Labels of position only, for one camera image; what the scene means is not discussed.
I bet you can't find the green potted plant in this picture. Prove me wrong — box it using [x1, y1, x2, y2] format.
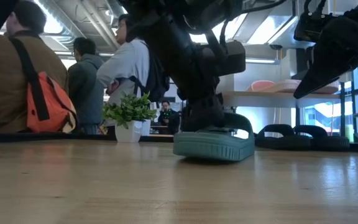
[101, 91, 158, 144]

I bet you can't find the black backpack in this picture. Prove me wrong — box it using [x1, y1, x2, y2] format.
[129, 43, 171, 103]

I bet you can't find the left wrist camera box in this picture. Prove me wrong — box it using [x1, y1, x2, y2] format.
[216, 39, 247, 78]

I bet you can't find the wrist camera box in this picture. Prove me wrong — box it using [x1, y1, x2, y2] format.
[216, 39, 247, 78]
[293, 12, 334, 43]

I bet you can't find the person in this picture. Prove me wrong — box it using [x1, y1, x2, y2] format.
[96, 14, 152, 136]
[157, 100, 181, 135]
[0, 0, 70, 134]
[67, 37, 105, 135]

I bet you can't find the green slide sandal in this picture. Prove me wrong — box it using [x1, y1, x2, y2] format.
[172, 111, 257, 162]

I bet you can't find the green cylinder container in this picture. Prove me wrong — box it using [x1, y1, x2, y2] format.
[344, 123, 355, 142]

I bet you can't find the pink slide sandal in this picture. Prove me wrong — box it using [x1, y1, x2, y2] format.
[246, 79, 301, 93]

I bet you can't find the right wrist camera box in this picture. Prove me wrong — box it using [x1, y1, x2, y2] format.
[293, 12, 334, 43]

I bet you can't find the orange backpack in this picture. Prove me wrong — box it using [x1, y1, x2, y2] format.
[9, 37, 78, 134]

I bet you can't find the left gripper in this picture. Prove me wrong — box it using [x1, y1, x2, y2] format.
[166, 43, 226, 133]

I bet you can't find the black slide sandal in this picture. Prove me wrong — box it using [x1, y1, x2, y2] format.
[293, 124, 351, 152]
[255, 123, 313, 151]

